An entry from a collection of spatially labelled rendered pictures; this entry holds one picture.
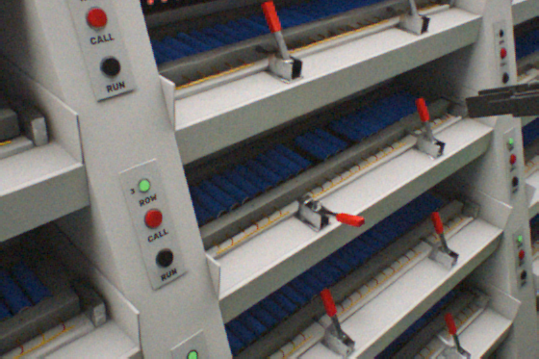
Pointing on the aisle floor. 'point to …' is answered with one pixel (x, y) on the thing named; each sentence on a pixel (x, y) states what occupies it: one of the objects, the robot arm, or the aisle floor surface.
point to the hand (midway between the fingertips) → (497, 101)
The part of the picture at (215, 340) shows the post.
